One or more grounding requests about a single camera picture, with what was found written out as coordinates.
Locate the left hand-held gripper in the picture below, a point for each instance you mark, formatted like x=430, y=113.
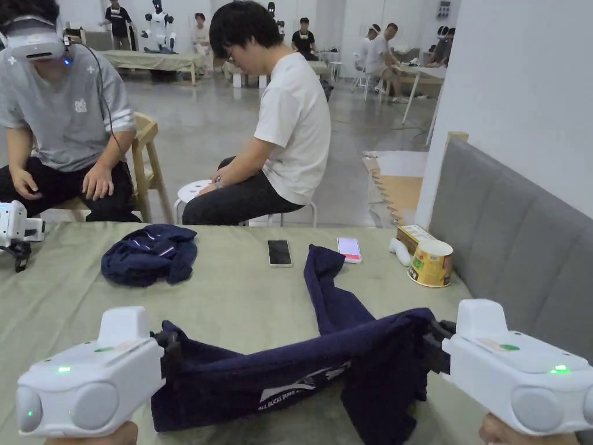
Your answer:
x=92, y=384

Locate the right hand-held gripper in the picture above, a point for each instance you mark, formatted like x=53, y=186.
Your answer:
x=519, y=371

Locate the dark blue printed shirt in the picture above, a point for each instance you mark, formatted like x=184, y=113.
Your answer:
x=287, y=371

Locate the person's right hand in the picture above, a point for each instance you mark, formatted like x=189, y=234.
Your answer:
x=500, y=433

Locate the person's left hand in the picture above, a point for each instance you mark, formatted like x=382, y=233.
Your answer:
x=111, y=435

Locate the bed with pale green sheet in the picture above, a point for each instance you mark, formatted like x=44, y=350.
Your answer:
x=231, y=296

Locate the yellow instant noodle cup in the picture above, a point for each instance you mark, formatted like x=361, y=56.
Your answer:
x=431, y=266

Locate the bunched dark blue striped garment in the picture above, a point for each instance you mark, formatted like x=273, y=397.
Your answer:
x=148, y=262

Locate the white hand controller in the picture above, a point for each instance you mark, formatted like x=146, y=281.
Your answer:
x=399, y=252

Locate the small yellow carton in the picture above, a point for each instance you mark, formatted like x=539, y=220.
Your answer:
x=412, y=234

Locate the pink-screen phone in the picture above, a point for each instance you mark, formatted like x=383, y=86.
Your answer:
x=350, y=249

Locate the grey padded headboard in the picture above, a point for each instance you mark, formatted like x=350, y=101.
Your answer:
x=519, y=241

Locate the black-screen phone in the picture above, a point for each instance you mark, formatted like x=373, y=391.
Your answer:
x=279, y=253

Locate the flat cardboard pieces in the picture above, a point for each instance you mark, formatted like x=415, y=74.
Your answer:
x=398, y=181

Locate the spare hand-held gripper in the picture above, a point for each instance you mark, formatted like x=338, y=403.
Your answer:
x=14, y=227

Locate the white humanoid robot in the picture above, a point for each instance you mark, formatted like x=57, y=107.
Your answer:
x=160, y=25

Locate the black humanoid robot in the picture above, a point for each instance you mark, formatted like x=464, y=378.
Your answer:
x=278, y=18

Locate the low bed with wooden frame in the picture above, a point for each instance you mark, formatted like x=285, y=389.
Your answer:
x=153, y=59

